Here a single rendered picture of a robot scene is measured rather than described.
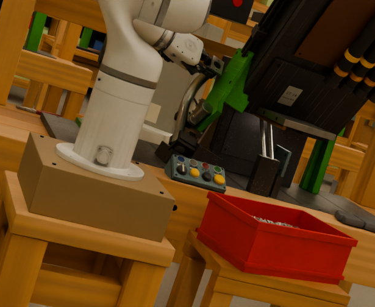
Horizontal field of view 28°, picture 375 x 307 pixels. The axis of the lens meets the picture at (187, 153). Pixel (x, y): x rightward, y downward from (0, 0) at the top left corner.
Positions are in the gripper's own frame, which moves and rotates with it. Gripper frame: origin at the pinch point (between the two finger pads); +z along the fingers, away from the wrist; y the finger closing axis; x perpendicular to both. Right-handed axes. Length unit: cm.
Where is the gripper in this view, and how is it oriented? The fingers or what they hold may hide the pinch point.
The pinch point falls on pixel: (210, 67)
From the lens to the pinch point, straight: 225.4
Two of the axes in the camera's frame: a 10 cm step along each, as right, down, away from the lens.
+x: -5.8, 4.3, 6.9
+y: 1.9, -7.5, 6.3
